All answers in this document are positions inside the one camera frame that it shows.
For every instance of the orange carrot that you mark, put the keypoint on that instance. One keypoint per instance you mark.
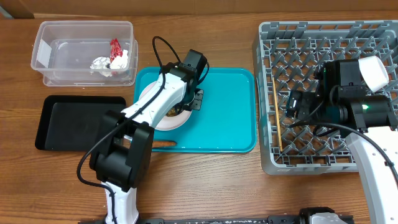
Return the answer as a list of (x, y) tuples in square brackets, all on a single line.
[(163, 144)]

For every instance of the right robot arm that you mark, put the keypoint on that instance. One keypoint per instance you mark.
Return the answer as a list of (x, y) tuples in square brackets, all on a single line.
[(347, 100)]

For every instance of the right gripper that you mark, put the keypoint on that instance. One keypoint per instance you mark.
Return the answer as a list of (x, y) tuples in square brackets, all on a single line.
[(305, 100)]

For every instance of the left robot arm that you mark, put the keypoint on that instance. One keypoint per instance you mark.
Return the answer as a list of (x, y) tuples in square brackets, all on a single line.
[(123, 149)]

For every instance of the teal serving tray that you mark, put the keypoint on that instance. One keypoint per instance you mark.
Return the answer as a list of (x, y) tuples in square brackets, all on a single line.
[(226, 121)]

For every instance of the grey dishwasher rack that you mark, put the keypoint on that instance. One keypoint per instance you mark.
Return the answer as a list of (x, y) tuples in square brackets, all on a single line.
[(291, 52)]

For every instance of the pink bowl with food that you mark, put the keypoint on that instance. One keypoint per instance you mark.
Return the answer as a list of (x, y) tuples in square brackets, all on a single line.
[(173, 112)]

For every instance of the red snack wrapper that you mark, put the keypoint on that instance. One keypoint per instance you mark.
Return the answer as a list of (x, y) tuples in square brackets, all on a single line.
[(116, 50)]

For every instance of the clear plastic storage bin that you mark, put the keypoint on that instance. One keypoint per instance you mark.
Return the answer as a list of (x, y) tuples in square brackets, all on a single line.
[(64, 50)]

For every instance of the white tissue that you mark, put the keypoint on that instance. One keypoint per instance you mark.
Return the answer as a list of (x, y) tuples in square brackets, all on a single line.
[(118, 63)]

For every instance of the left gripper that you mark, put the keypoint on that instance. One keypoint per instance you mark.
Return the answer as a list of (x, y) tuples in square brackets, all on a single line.
[(196, 104)]

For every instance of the black plastic tray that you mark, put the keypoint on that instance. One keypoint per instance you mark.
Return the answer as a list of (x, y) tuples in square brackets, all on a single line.
[(70, 123)]

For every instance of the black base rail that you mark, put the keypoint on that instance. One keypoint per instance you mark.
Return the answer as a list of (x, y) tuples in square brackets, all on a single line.
[(306, 215)]

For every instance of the white bowl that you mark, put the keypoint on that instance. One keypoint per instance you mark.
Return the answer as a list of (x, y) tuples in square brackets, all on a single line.
[(373, 72)]

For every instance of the wooden chopstick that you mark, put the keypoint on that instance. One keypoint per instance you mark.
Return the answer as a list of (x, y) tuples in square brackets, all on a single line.
[(277, 115)]

